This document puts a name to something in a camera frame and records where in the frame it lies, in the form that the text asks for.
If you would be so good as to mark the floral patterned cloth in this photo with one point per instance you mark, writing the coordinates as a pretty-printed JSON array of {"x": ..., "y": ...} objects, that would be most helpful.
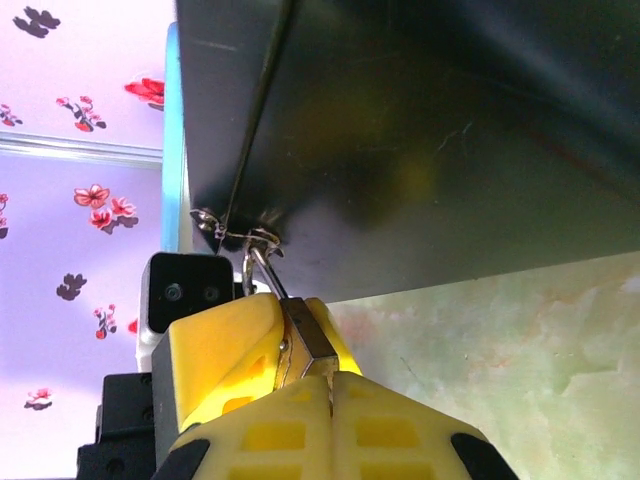
[{"x": 65, "y": 250}]

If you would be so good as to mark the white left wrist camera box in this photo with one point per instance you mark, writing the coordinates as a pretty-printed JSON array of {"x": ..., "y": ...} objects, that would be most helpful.
[{"x": 185, "y": 295}]

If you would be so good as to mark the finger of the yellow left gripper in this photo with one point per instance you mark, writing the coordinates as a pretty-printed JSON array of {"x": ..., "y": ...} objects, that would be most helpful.
[
  {"x": 215, "y": 350},
  {"x": 340, "y": 340}
]

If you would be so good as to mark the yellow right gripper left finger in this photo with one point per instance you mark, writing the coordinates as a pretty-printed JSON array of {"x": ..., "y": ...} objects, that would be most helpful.
[{"x": 270, "y": 435}]

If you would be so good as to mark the box with painting print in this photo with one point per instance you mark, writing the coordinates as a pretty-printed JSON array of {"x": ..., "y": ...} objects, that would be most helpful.
[{"x": 425, "y": 140}]

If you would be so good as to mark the metal box hasp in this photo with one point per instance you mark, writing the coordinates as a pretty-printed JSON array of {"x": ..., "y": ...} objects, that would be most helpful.
[{"x": 225, "y": 227}]

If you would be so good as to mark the brass padlock with steel shackle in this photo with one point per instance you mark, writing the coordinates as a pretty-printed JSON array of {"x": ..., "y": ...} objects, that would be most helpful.
[{"x": 310, "y": 335}]

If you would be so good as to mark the metal rail strip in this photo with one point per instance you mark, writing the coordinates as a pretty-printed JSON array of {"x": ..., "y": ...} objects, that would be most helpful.
[{"x": 80, "y": 149}]

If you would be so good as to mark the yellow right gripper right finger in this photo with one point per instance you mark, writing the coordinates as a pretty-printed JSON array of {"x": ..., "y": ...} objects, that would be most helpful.
[{"x": 400, "y": 430}]

